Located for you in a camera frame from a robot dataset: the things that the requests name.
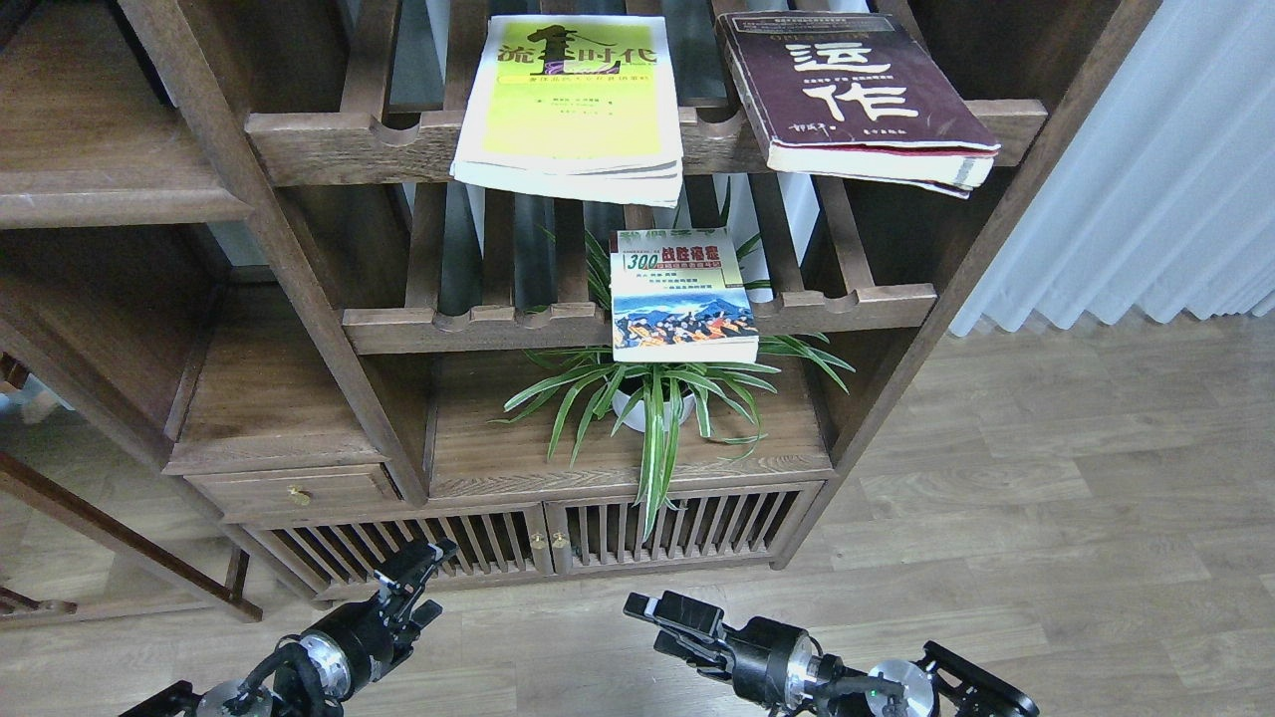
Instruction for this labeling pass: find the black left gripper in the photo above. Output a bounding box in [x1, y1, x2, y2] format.
[300, 538, 458, 698]

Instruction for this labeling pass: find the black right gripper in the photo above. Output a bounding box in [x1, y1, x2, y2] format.
[623, 591, 816, 711]

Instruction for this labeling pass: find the small colourful paperback book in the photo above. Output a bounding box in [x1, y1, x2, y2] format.
[611, 228, 759, 364]

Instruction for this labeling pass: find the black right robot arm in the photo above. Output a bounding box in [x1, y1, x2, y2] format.
[623, 592, 1040, 716]

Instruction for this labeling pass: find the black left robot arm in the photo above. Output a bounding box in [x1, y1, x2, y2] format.
[128, 538, 458, 716]

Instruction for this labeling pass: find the brass drawer knob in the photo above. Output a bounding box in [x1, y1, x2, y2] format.
[287, 485, 312, 506]

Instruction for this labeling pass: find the white plant pot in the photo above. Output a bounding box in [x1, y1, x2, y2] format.
[612, 379, 697, 432]

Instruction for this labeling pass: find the green spider plant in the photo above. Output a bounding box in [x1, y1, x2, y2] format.
[491, 179, 856, 543]

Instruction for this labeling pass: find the dark wooden bookshelf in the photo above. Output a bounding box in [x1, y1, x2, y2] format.
[3, 1, 1159, 600]

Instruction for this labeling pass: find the yellow green paperback book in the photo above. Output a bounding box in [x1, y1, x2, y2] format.
[451, 14, 683, 208]

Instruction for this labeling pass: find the maroon hardcover book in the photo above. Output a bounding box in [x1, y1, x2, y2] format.
[715, 11, 1000, 198]

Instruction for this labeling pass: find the white pleated curtain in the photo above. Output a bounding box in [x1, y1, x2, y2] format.
[950, 1, 1274, 336]

